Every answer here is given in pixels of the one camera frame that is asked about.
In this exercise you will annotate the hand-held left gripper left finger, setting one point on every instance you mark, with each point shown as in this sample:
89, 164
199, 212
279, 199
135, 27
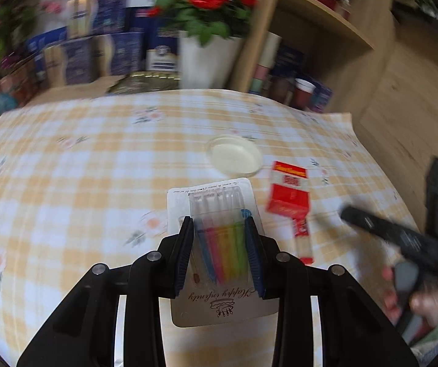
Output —
186, 252

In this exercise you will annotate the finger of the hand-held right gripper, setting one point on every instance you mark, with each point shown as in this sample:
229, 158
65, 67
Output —
364, 221

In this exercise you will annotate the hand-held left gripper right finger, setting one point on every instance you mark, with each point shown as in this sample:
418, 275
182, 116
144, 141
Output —
253, 252

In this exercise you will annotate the rainbow candle blister pack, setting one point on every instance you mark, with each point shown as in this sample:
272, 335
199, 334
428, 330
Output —
219, 244

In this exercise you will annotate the person's right hand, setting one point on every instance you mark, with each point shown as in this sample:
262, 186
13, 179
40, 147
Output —
431, 306

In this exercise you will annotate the red and white box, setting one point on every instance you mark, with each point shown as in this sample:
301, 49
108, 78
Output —
289, 191

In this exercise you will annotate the cream round lid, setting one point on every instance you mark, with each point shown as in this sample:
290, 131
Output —
234, 155

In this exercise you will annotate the yellow plaid floral tablecloth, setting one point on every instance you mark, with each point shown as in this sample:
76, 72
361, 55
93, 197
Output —
88, 168

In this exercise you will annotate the small blue patterned box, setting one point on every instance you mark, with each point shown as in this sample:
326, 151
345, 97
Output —
322, 97

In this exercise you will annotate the red cup with white rim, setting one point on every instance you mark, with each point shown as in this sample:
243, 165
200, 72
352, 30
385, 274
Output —
303, 93

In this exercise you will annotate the wooden shelf unit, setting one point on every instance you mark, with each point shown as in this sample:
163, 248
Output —
329, 53

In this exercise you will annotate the gold decorative tray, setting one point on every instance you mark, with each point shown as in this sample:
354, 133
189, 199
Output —
144, 83

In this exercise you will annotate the stack of pastel cups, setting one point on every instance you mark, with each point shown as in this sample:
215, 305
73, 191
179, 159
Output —
266, 65

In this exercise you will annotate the white faceted vase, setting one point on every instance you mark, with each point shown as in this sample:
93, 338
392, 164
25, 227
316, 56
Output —
207, 61

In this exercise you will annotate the small glass perfume bottle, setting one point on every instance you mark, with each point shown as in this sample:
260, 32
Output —
345, 7

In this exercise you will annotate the stack of blue gift boxes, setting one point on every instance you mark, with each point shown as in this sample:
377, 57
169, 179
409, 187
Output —
100, 42

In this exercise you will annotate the teal shell-shaped holder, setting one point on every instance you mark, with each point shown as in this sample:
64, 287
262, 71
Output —
0, 104

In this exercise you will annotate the wicker basket planter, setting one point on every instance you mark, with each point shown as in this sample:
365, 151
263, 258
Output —
14, 82

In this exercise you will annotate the red artificial rose bouquet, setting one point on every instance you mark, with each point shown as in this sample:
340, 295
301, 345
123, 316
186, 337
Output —
203, 0

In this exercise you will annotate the pink artificial blossom plant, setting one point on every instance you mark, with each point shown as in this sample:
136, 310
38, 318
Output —
8, 19

